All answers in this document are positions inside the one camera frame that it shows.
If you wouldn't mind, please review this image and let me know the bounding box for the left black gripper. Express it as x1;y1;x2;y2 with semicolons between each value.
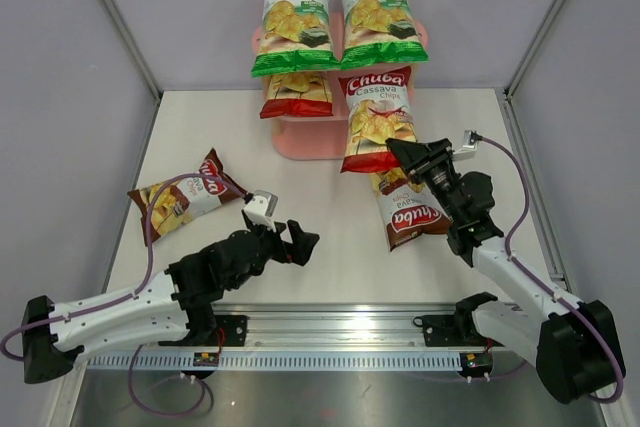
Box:
228;219;318;290

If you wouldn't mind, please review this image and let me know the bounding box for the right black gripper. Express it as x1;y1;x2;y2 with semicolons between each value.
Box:
388;138;463;223

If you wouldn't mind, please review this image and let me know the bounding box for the brown chips bag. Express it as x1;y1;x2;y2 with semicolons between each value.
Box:
368;168;452;251
127;148;247;246

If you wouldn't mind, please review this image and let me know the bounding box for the red chips bag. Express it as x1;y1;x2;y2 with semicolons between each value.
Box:
339;66;417;173
260;72;333;119

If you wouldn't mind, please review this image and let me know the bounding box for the green chips bag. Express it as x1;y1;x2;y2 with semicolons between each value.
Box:
251;0;339;78
341;0;428;70

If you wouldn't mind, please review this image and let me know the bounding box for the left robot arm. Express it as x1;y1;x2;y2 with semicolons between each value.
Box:
21;220;320;384

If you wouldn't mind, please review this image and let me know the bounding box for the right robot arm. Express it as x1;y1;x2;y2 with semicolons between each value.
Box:
386;139;626;404

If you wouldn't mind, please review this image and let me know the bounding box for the pink three-tier shelf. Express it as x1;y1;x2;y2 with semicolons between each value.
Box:
269;12;428;161

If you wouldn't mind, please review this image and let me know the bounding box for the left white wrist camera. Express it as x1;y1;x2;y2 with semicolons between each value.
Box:
242;190;278;232

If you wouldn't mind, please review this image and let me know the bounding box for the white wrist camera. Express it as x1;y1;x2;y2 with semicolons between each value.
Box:
453;130;483;159
242;190;278;232

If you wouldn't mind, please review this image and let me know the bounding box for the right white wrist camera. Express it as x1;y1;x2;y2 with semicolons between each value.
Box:
453;130;483;159

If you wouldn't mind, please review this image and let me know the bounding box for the aluminium mounting rail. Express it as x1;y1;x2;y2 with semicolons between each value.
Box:
67;309;609;353

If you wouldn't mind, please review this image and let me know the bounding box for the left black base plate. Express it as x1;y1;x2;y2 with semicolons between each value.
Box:
159;315;249;347

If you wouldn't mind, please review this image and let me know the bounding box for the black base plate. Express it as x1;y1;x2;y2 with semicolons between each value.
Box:
159;315;249;347
414;314;488;348

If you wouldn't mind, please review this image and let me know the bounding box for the white slotted cable duct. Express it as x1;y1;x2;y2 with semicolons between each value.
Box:
88;348;462;372

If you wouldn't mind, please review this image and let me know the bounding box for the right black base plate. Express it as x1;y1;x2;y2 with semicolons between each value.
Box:
414;314;488;348

